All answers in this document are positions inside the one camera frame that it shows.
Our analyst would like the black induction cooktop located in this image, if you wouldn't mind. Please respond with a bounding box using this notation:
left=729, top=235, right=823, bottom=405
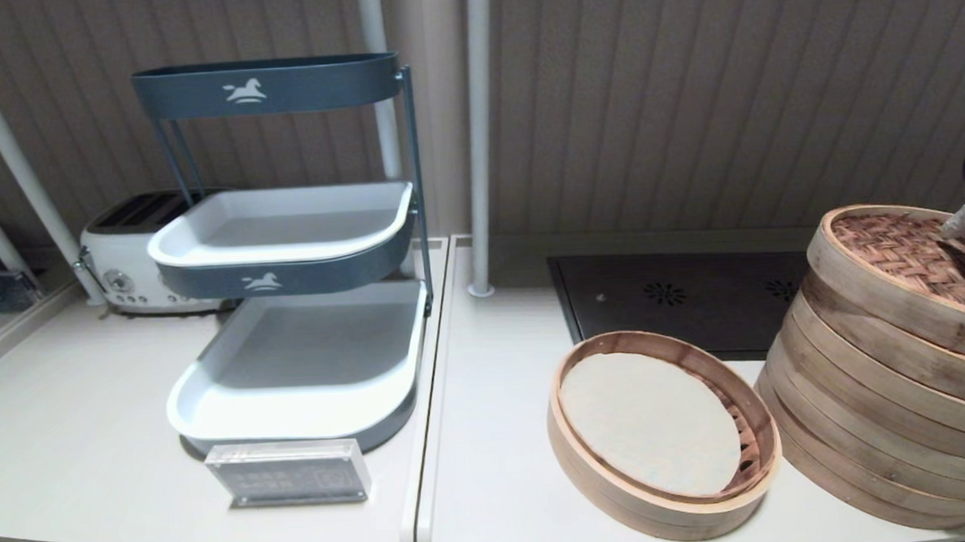
left=547, top=246, right=814, bottom=370

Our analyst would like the small bamboo steamer basket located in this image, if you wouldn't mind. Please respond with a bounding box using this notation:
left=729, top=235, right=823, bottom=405
left=543, top=324, right=787, bottom=542

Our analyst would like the white-lined blue rack tray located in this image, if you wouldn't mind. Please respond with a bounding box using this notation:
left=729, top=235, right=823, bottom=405
left=162, top=278, right=435, bottom=461
left=145, top=181, right=419, bottom=303

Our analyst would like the three-tier blue tray rack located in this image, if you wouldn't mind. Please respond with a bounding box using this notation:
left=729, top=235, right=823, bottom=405
left=151, top=63, right=437, bottom=329

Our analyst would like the round beige steamer liner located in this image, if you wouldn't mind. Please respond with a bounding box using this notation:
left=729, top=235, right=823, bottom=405
left=557, top=347, right=745, bottom=502

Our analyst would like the clear acrylic warning sign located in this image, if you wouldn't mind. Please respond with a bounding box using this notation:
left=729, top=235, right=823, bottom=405
left=205, top=437, right=373, bottom=510

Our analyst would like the large bamboo steamer basket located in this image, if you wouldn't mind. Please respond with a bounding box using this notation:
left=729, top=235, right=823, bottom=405
left=775, top=291, right=965, bottom=474
left=759, top=343, right=965, bottom=536

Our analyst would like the white retro toaster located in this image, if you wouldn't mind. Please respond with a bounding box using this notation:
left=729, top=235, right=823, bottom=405
left=77, top=188, right=233, bottom=317

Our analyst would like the dark blue horse-logo rack tier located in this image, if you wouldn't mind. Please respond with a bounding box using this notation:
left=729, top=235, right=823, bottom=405
left=132, top=52, right=404, bottom=123

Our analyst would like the small woven bamboo steamer lid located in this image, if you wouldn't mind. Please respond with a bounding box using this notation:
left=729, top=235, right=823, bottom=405
left=804, top=199, right=965, bottom=375

